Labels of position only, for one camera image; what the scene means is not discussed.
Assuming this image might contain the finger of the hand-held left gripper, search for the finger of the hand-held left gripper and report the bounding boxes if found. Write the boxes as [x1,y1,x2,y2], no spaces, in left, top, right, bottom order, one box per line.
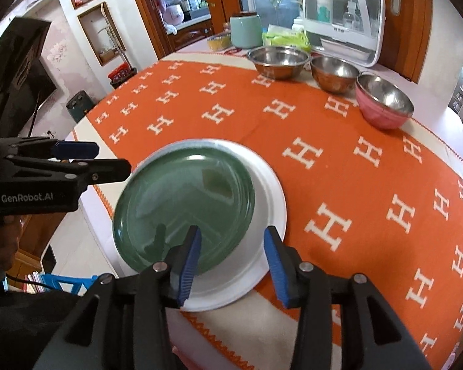
[8,156,132,184]
[8,140,100,160]

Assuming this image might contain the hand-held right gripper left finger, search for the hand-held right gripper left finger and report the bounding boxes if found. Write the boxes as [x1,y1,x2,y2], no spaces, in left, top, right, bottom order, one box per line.
[33,225,203,370]

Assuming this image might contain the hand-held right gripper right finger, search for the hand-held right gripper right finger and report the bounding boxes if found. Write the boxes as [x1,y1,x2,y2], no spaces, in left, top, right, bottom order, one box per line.
[263,226,433,370]

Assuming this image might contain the green plate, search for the green plate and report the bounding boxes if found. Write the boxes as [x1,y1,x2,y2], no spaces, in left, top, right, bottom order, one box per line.
[112,147,256,275]

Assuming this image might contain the white plate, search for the white plate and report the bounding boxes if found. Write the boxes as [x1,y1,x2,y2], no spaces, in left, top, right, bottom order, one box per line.
[132,139,287,312]

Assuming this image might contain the pink steel bowl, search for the pink steel bowl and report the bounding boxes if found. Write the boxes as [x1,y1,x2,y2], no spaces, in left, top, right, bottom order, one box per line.
[355,73,415,125]
[361,102,413,130]

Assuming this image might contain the medium steel bowl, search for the medium steel bowl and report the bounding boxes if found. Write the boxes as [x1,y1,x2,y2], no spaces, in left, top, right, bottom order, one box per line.
[310,55,361,94]

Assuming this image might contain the large steel bowl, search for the large steel bowl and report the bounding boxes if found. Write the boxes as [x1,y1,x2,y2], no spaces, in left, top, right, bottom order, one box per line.
[246,45,311,80]

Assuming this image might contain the person's left hand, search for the person's left hand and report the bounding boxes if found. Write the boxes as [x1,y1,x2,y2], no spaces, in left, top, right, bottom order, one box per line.
[0,216,24,272]

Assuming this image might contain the dark green air fryer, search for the dark green air fryer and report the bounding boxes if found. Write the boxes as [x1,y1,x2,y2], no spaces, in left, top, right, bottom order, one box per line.
[65,90,97,122]

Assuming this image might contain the black television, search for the black television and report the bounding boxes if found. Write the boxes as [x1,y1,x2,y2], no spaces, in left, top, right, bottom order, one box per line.
[0,16,58,141]

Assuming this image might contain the person's dark clothing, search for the person's dark clothing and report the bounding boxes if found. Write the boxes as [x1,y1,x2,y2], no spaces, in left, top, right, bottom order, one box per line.
[0,273,86,370]

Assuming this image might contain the wooden kitchen cabinet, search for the wooden kitchen cabinet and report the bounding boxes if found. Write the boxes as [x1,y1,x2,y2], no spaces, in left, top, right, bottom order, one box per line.
[125,0,236,58]

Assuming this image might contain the pink rice cooker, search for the pink rice cooker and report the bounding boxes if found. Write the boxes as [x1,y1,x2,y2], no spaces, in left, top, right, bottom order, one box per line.
[163,4,185,26]

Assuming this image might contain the glass jar with yellow contents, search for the glass jar with yellow contents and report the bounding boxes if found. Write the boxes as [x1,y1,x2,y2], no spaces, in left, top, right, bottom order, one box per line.
[207,33,232,51]

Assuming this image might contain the mint green jar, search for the mint green jar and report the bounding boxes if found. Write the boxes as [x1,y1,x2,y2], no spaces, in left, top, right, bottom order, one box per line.
[230,11,264,49]

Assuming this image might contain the green tissue pack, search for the green tissue pack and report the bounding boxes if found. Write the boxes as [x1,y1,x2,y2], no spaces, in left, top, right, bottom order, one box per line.
[262,24,311,51]

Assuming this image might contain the clear spray bottle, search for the clear spray bottle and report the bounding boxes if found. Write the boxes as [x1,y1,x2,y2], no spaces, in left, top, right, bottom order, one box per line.
[342,1,359,33]

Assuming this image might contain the white storage box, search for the white storage box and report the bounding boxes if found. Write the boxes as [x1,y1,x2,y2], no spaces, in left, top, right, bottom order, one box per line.
[301,0,386,66]

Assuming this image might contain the white bottle with green label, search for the white bottle with green label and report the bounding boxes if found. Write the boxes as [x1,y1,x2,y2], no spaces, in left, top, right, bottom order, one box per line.
[316,0,333,24]

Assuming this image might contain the black cable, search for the black cable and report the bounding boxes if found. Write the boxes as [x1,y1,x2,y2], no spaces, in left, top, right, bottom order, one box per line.
[6,273,97,290]

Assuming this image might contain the wooden door with silver handle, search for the wooden door with silver handle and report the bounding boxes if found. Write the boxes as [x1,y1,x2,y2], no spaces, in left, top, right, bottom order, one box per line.
[378,0,435,83]

